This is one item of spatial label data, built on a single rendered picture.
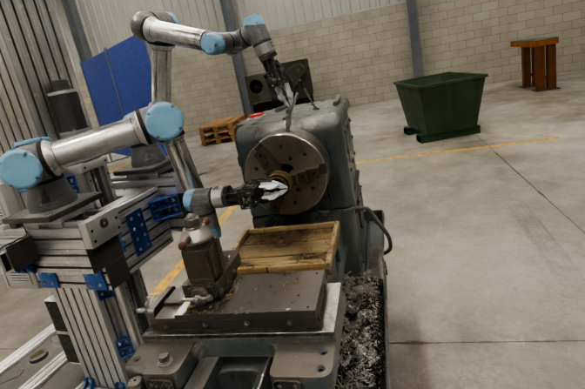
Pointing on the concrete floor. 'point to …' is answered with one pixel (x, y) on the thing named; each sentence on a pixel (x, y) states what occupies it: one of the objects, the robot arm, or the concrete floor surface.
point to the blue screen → (119, 83)
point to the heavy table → (538, 62)
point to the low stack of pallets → (219, 130)
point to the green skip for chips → (441, 104)
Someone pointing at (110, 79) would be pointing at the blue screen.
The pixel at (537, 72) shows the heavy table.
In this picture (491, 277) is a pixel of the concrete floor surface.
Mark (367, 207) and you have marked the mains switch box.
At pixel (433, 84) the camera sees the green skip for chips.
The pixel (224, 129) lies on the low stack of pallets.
